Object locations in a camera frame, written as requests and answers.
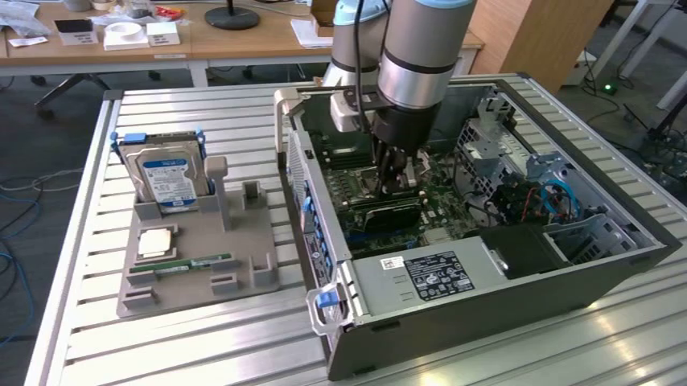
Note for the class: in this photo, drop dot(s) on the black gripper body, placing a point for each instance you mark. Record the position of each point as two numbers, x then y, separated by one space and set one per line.
401 128

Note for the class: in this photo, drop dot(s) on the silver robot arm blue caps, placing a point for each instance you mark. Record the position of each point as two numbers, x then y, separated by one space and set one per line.
424 48

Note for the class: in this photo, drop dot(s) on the metal socket cover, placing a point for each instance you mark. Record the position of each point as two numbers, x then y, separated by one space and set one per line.
421 169

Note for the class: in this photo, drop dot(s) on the metal CPU socket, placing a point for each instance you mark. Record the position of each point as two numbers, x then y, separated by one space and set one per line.
364 179

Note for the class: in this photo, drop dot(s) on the green motherboard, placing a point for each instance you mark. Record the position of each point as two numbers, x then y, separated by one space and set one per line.
445 209

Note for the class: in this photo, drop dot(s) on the metal disk bay cage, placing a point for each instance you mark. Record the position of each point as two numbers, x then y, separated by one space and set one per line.
483 161
590 237

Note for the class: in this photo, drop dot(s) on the silver chipset heat sink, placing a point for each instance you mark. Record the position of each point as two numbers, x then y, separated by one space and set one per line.
439 236

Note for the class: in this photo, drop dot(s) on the blue card retention latch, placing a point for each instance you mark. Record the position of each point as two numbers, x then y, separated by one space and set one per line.
307 204

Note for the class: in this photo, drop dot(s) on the grey power supply black label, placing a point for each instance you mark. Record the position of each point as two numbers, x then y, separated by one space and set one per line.
385 289

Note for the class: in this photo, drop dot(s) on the white paper stack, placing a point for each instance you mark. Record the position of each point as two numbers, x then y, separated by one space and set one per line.
308 36

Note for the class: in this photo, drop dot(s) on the wooden cabinet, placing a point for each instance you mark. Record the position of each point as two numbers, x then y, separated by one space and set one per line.
510 40

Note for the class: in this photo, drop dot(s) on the brown cardboard box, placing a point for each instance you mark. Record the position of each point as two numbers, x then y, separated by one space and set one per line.
321 12

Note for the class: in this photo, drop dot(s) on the blue case release latch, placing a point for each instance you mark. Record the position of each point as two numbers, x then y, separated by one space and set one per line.
325 300

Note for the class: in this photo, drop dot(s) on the open grey PC case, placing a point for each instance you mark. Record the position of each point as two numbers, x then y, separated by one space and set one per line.
483 321

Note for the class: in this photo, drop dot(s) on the black device green light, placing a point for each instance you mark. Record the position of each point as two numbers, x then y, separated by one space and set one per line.
608 88

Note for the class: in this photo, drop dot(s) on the hard disk blue caddy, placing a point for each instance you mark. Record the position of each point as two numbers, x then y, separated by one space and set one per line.
160 177

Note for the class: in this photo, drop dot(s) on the black round lamp base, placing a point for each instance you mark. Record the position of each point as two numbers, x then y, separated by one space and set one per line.
231 20

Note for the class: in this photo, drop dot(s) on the green RAM stick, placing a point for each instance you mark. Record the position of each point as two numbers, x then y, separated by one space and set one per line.
183 266

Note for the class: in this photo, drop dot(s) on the silver CPU chip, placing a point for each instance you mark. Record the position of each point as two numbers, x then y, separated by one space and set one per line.
155 243

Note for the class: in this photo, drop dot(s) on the grey parts rack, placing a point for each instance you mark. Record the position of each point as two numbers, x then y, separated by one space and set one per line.
183 295

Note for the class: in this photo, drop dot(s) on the white box with label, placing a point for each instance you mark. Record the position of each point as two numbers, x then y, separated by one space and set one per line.
160 30

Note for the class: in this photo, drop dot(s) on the red small parts bag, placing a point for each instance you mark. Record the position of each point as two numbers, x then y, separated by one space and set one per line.
165 13

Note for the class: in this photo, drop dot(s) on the white flat box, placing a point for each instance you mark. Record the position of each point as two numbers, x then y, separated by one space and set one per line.
128 46

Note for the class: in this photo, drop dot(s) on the white tape roll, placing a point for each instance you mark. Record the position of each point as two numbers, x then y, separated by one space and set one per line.
123 37

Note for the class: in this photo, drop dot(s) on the dark grey pouch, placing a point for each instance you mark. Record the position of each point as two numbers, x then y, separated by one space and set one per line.
136 9

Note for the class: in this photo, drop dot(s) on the black office chair base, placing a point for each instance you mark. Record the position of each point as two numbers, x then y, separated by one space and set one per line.
59 90

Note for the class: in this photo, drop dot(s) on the small white cup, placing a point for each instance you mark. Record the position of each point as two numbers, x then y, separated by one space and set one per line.
101 4

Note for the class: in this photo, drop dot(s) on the white box black top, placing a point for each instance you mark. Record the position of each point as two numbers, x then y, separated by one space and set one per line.
75 28

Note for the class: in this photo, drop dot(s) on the grey cup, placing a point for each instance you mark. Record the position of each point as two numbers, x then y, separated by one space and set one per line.
77 5

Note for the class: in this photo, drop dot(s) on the white card red print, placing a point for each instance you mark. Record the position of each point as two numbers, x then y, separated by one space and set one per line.
27 41

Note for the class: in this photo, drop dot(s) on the clear plastic bag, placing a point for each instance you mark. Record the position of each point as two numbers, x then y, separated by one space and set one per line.
19 18

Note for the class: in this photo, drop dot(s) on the white desk frame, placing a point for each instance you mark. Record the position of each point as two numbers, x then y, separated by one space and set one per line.
671 94

